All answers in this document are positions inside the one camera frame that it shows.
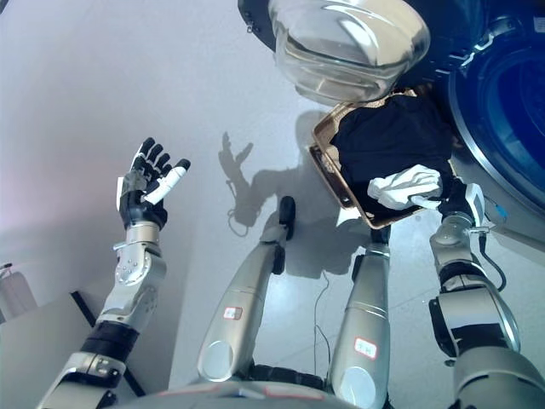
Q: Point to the silver right robot leg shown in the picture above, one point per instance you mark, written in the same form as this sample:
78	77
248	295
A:
366	315

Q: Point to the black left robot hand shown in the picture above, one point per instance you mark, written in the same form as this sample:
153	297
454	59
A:
140	209

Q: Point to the black garment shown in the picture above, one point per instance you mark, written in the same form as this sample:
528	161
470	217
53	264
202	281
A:
391	136

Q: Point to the brown woven laundry basket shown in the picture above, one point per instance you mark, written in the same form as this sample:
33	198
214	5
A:
325	164

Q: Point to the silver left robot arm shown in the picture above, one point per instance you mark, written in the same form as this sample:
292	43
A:
136	264

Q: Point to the grey robot torso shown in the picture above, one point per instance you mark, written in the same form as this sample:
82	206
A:
238	398

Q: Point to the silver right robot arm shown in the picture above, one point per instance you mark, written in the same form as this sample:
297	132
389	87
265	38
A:
455	243

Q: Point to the black left robot foot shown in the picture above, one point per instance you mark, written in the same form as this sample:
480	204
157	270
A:
287	211

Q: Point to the white garment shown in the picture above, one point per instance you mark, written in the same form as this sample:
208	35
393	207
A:
396	187

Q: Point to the silver robot leg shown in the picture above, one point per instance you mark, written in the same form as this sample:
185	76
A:
238	307
366	315

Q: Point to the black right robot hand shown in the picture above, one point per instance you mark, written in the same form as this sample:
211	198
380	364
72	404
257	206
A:
460	200

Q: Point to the round washing machine door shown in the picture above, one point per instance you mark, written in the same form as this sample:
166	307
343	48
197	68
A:
340	64

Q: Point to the silver left robot leg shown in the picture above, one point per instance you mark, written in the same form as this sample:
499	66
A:
238	307

